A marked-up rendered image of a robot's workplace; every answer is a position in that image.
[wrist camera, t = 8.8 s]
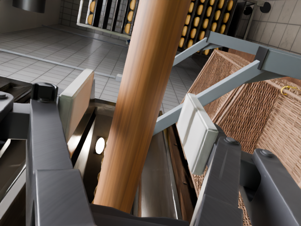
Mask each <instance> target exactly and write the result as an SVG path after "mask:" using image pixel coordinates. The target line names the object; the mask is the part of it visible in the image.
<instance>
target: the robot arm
mask: <svg viewBox="0 0 301 226"><path fill-rule="evenodd" d="M94 74H95V72H94V70H91V69H87V68H86V69H85V70H84V71H83V72H82V73H81V74H80V75H79V76H78V77H77V78H76V79H75V80H74V81H73V82H72V83H71V84H70V85H69V86H68V87H67V88H66V89H65V90H64V89H59V88H58V86H57V85H55V84H52V83H47V82H34V83H33V84H32V89H31V98H30V104H21V103H14V96H13V95H11V94H9V93H5V92H2V91H0V158H1V156H2V155H3V153H4V152H5V150H6V149H7V147H8V146H9V144H10V140H11V139H21V140H26V226H243V210H242V209H240V208H238V200H239V191H240V194H241V197H242V199H243V202H244V205H245V208H246V211H247V213H248V216H249V219H250V222H251V225H252V226H301V189H300V187H299V186H298V185H297V183H296V182H295V181H294V179H293V178H292V176H291V175H290V174H289V172H288V171H287V170H286V168H285V167H284V165H283V164H282V163H281V161H280V160H279V159H278V157H277V156H276V155H275V154H273V153H272V152H271V151H268V150H266V149H260V148H256V149H255V150H254V152H253V154H250V153H247V152H244V151H242V150H241V144H240V143H239V142H238V141H236V140H235V139H233V138H231V137H227V136H226V135H225V133H224V132H223V130H222V128H221V127H220V126H218V125H217V124H215V123H213V122H212V120H211V119H210V117H209V116H208V114H207V113H206V111H205V109H204V108H203V106H202V105H201V103H200V102H199V100H198V99H197V97H196V95H195V94H191V93H188V94H186V97H185V100H184V104H183V107H182V110H181V113H180V117H179V120H178V123H177V129H178V132H179V135H180V138H181V142H182V145H183V148H184V152H185V155H186V158H187V161H188V164H189V168H190V171H191V172H192V174H195V175H199V176H201V175H202V174H203V173H204V171H205V168H206V166H207V167H208V169H207V171H206V174H205V177H204V180H203V182H202V185H201V186H202V187H201V190H200V194H199V197H198V200H197V203H196V207H195V210H194V213H193V217H192V220H191V223H190V224H189V221H184V220H179V219H174V218H169V217H136V216H134V215H131V214H129V213H126V212H123V211H120V210H118V209H115V208H113V207H108V206H103V205H98V204H91V203H89V201H88V197H87V194H86V190H85V186H84V183H83V179H82V175H81V172H80V170H79V169H73V165H72V161H71V157H70V153H69V149H68V145H67V143H68V142H69V140H70V138H71V136H72V134H73V133H74V131H75V129H76V127H77V126H78V124H79V122H80V120H81V118H82V116H83V115H84V113H85V111H86V109H87V108H88V106H89V101H90V94H91V89H92V84H93V79H94Z"/></svg>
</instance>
